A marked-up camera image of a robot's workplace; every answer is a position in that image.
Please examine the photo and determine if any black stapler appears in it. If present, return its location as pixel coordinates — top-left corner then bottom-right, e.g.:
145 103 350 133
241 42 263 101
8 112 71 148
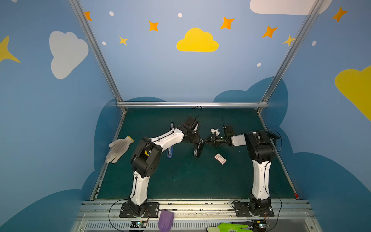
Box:
194 138 204 158

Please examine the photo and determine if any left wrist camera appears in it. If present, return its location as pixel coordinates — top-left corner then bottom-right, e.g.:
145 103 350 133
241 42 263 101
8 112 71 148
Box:
183 117 199 131

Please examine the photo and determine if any red spray bottle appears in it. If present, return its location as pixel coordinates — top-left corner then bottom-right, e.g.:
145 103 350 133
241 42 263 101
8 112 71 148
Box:
267 131 281 145

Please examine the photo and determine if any aluminium frame rear crossbar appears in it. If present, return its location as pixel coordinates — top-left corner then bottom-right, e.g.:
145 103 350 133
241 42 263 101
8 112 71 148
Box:
117 101 269 108

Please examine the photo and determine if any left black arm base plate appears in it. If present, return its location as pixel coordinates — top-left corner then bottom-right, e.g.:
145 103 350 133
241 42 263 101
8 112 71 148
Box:
119 202 159 218

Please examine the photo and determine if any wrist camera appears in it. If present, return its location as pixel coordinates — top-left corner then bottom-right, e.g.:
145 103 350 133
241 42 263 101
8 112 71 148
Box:
183 117 199 131
223 125 235 138

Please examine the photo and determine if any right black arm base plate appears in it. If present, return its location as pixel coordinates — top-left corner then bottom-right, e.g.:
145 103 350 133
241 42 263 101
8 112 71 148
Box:
231 201 275 218

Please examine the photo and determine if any green circuit board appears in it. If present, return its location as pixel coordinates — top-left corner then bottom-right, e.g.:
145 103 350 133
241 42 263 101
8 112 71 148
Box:
129 220 148 229
251 220 268 232

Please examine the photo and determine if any left green circuit board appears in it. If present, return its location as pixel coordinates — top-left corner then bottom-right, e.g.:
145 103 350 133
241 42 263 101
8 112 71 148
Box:
129 220 148 229

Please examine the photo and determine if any aluminium frame post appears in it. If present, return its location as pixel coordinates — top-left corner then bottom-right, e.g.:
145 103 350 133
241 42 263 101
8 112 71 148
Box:
68 0 122 103
257 0 325 115

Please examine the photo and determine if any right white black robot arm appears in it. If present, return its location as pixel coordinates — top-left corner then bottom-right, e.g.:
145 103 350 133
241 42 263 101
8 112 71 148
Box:
205 130 281 215

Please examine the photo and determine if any white knit work glove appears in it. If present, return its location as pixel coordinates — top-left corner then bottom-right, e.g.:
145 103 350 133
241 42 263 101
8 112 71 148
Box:
105 136 134 163

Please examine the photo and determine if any right green circuit board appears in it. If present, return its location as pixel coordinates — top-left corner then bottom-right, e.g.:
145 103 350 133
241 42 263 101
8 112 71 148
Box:
251 220 268 232

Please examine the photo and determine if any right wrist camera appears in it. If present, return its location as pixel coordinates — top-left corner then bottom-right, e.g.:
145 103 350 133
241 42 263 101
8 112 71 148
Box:
223 125 235 138

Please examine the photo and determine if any aluminium frame right post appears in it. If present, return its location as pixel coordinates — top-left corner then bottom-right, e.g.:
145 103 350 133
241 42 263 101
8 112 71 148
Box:
257 0 325 115

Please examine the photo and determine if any aluminium frame left post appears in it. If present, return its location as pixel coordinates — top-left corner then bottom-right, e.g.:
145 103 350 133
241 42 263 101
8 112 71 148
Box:
68 0 122 103

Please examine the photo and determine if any red white staple box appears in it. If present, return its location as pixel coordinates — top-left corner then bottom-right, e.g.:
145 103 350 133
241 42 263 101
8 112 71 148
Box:
214 153 227 165

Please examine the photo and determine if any aluminium front rail bed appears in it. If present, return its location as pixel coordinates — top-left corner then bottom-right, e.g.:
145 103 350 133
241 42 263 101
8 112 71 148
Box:
71 199 322 232

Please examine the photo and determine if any green work glove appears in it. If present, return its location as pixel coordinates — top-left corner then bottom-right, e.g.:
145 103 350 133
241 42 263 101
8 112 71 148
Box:
206 223 253 232

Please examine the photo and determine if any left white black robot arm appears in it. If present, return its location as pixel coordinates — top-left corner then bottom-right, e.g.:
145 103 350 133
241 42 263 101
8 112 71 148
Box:
128 123 200 217

